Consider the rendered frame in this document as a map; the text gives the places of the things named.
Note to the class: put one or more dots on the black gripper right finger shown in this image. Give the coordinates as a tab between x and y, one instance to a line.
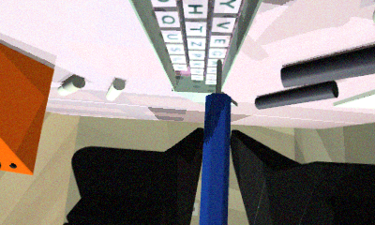
277	190

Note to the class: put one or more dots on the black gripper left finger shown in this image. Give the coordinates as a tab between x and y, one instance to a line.
171	176

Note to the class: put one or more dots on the black cylinder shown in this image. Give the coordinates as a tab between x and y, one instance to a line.
320	91
343	66

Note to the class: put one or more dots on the blue stylus with grey tip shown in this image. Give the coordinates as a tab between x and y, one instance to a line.
216	156

